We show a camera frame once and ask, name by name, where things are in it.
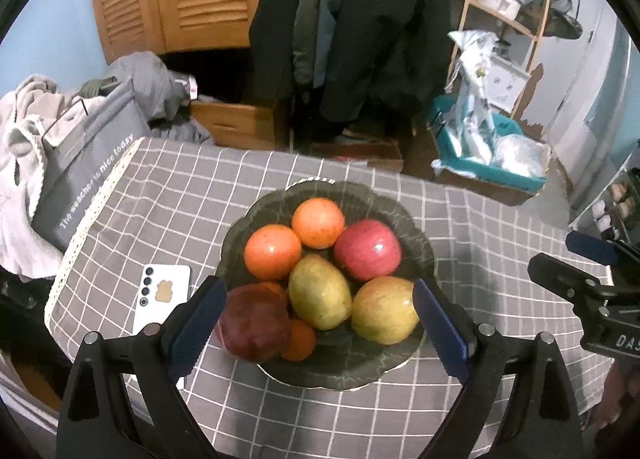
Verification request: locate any grey coat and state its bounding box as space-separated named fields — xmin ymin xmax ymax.
xmin=295 ymin=0 xmax=351 ymax=87

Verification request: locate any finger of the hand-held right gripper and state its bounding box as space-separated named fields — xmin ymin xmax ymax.
xmin=527 ymin=253 xmax=622 ymax=311
xmin=566 ymin=230 xmax=640 ymax=280

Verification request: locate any pink red apple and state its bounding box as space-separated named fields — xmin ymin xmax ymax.
xmin=333 ymin=219 xmax=402 ymax=282

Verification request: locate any grey tall column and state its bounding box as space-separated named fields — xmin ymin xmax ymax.
xmin=570 ymin=14 xmax=636 ymax=224

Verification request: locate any person's right hand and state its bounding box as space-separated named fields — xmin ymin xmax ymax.
xmin=595 ymin=364 xmax=640 ymax=432

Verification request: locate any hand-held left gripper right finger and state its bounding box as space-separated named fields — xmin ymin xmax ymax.
xmin=412 ymin=279 xmax=585 ymax=459

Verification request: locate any dark glass scalloped bowl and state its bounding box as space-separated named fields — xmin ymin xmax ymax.
xmin=215 ymin=179 xmax=437 ymax=392

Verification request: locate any small labelled cardboard box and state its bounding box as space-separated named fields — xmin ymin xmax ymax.
xmin=310 ymin=134 xmax=405 ymax=174

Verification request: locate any camouflage hanging bag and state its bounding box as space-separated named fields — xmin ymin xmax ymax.
xmin=517 ymin=0 xmax=585 ymax=40

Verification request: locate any black hooded coat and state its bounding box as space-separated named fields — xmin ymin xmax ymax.
xmin=320 ymin=0 xmax=453 ymax=122

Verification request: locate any white door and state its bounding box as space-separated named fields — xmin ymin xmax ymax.
xmin=530 ymin=0 xmax=616 ymax=190

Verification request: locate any dark red apple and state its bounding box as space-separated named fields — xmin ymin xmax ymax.
xmin=216 ymin=285 xmax=292 ymax=364

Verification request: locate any clear plastic bag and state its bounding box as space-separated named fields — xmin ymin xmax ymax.
xmin=491 ymin=135 xmax=551 ymax=177

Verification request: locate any white smartphone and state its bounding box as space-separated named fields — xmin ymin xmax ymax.
xmin=132 ymin=264 xmax=193 ymax=390

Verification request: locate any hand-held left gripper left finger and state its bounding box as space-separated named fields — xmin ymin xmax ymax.
xmin=56 ymin=275 xmax=228 ymax=459

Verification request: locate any grey checked tablecloth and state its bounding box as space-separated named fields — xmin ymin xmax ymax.
xmin=44 ymin=136 xmax=618 ymax=459

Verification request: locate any yellow green mango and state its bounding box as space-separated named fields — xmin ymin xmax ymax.
xmin=287 ymin=254 xmax=353 ymax=331

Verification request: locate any teal plastic basket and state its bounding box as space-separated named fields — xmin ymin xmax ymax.
xmin=430 ymin=95 xmax=548 ymax=192

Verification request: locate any white cooking pot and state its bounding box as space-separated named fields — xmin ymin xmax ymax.
xmin=480 ymin=0 xmax=523 ymax=20

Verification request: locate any yellow red apple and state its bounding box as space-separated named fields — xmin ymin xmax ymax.
xmin=351 ymin=276 xmax=421 ymax=346

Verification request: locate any large cardboard box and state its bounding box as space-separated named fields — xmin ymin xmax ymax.
xmin=427 ymin=129 xmax=561 ymax=207

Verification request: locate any large orange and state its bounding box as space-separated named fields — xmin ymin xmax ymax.
xmin=244 ymin=224 xmax=303 ymax=281
xmin=291 ymin=197 xmax=346 ymax=250

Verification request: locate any wooden drawer box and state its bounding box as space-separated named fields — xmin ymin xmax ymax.
xmin=189 ymin=98 xmax=278 ymax=150

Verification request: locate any grey garment pile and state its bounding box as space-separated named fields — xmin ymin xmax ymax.
xmin=80 ymin=51 xmax=213 ymax=144

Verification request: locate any white printed carton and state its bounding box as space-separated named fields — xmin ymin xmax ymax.
xmin=482 ymin=56 xmax=532 ymax=110

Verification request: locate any wooden shelf rack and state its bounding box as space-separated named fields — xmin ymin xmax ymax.
xmin=445 ymin=0 xmax=556 ymax=117

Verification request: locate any grey lettered tote bag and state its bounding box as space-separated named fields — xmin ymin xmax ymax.
xmin=31 ymin=79 xmax=151 ymax=252

